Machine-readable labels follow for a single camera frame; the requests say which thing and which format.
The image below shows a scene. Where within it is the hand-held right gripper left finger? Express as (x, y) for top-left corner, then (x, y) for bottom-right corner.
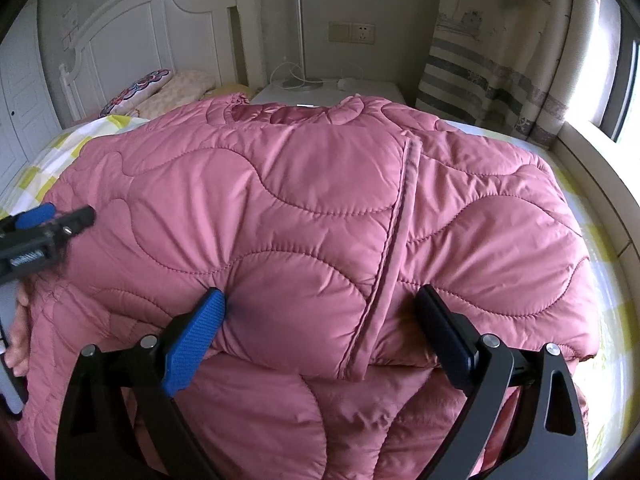
(55, 287), (236, 480)

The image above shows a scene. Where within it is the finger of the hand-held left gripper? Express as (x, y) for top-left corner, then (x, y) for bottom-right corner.
(47, 205), (96, 237)
(0, 203), (57, 235)

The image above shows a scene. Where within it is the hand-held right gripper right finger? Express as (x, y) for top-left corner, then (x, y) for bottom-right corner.
(415, 284), (589, 480)

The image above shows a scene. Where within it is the pink quilted jacket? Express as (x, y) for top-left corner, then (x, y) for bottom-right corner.
(20, 92), (601, 480)

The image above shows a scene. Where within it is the person's left hand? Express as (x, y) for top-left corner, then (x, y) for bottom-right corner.
(6, 287), (34, 378)

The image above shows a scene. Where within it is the yellow checked bedsheet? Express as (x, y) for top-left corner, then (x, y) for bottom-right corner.
(0, 114), (629, 480)

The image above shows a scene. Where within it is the white wardrobe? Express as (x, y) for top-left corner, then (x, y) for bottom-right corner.
(0, 0), (64, 196)

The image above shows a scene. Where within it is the floral print pillow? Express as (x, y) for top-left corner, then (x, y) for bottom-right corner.
(98, 69), (176, 119)

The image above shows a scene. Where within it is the pale pink pillow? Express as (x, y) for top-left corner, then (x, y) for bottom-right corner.
(135, 70), (219, 116)

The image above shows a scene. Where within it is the white bed headboard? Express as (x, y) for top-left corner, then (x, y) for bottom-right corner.
(59, 0), (267, 122)

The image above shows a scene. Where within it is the beige window sill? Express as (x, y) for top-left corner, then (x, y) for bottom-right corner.
(554, 119), (640, 261)

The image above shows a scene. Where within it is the white nightstand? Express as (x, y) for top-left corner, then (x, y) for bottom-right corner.
(250, 77), (417, 109)

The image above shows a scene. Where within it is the striped printed curtain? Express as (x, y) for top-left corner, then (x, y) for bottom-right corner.
(415, 0), (602, 142)

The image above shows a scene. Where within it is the silver desk lamp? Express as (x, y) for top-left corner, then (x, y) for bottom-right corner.
(281, 0), (327, 89)

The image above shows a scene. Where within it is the window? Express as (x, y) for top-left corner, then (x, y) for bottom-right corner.
(595, 0), (640, 147)

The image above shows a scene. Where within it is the white cable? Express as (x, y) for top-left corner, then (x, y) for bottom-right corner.
(270, 57), (302, 84)

